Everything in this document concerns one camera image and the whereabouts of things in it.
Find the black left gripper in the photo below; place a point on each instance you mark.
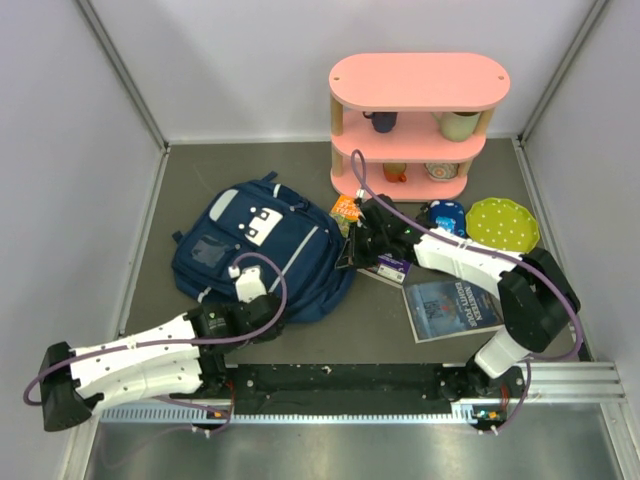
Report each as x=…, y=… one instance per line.
x=269, y=335

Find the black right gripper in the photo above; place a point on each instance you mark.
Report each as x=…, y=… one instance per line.
x=353, y=253

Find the navy blue backpack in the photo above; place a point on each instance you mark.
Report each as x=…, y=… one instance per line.
x=294, y=242

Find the Nineteen Eighty-Four book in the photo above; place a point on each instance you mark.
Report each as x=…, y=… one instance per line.
x=448, y=309

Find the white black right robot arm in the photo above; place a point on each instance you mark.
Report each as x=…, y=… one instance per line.
x=536, y=299

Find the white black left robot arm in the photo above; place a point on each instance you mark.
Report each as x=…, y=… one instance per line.
x=183, y=356

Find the purple paperback book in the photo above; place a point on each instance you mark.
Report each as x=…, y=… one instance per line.
x=389, y=270

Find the orange Treehouse book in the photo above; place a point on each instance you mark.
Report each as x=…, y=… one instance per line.
x=345, y=212

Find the orange cup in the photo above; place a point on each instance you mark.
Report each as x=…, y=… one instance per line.
x=395, y=172

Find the blue dinosaur pencil case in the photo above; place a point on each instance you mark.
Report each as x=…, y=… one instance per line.
x=449, y=215

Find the patterned flower-shaped bowl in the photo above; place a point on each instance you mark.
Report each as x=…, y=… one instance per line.
x=441, y=172

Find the dark blue mug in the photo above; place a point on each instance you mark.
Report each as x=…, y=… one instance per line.
x=382, y=122

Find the green polka dot plate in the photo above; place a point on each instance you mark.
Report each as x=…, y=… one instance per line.
x=502, y=224

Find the pink three-tier shelf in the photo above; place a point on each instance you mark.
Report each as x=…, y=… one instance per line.
x=414, y=85

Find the pale green mug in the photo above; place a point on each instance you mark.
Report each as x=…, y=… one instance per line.
x=456, y=126

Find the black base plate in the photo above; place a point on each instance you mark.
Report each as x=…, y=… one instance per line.
x=358, y=389

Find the aluminium frame rail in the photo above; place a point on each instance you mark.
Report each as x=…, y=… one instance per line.
x=546, y=383

